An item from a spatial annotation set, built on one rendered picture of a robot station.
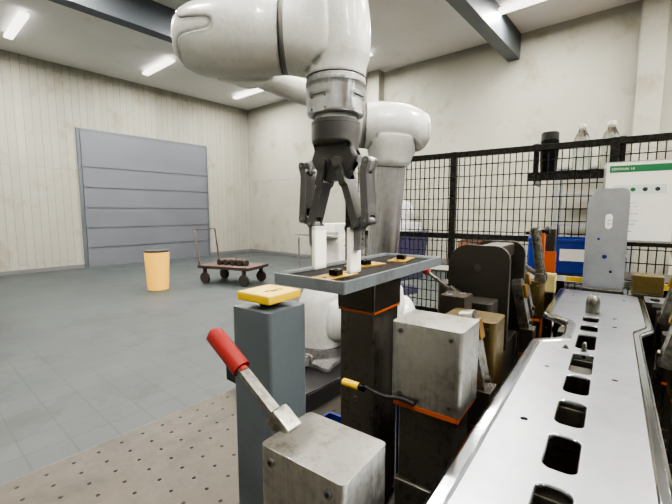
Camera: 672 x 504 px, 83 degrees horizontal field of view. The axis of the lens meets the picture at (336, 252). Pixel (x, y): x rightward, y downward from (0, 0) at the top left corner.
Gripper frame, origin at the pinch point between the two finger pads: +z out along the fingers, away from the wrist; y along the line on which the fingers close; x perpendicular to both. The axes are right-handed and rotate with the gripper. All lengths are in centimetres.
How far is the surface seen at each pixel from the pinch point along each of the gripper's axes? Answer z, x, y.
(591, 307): 18, 68, 31
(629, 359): 20, 36, 39
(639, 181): -17, 137, 41
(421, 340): 11.0, -1.1, 15.3
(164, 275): 97, 267, -545
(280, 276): 3.8, -5.9, -6.5
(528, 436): 20.0, -0.6, 28.8
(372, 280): 4.2, 1.8, 5.7
